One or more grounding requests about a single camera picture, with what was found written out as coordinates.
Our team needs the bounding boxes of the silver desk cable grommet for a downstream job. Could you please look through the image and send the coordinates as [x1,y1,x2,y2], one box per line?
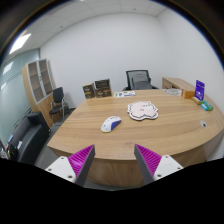
[200,120,207,127]

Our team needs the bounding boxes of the green teal small box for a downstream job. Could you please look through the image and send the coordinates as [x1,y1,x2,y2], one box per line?
[201,100,213,111]

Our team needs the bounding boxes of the white green paper leaflet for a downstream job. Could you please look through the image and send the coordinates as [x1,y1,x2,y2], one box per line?
[114,91,135,98]

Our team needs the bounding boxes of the orange wooden small box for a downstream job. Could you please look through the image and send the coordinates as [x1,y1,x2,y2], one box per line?
[183,90,195,99]

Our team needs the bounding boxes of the black side chair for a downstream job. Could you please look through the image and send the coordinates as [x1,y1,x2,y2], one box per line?
[49,87,65,116]

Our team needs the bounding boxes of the wooden bookshelf cabinet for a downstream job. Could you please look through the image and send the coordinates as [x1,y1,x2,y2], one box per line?
[22,59,54,127]

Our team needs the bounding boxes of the black leather sofa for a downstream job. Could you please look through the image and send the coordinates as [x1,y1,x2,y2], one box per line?
[9,111,51,165]

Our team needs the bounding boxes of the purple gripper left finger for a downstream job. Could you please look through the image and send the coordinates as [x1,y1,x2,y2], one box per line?
[46,145,95,186]

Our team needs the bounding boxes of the purple standing sign card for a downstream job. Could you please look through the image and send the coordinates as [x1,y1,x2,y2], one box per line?
[195,80,205,100]

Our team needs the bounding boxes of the low wooden side cabinet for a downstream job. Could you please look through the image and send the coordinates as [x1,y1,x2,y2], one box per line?
[162,77,195,91]

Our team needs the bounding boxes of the round white patterned plate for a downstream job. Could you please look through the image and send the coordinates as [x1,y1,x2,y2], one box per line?
[164,88,182,96]

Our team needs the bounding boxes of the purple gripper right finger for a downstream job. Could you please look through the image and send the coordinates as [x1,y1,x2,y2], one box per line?
[134,144,182,184]

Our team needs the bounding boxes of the white and blue computer mouse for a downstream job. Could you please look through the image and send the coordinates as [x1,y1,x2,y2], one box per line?
[101,116,121,133]

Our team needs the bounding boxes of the large dark cardboard box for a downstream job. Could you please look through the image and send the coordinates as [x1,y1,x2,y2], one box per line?
[95,79,111,98]

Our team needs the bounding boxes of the pink cat-shaped mouse pad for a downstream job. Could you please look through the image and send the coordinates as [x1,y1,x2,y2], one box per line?
[127,101,158,121]

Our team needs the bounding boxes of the small brown cardboard box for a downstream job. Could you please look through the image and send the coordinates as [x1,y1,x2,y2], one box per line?
[83,83,95,99]

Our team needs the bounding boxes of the black mesh office chair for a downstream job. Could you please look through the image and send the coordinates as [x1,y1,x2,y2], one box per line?
[124,70,156,90]

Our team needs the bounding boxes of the wooden curved office desk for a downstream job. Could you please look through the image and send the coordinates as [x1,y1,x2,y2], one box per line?
[48,90,224,186]

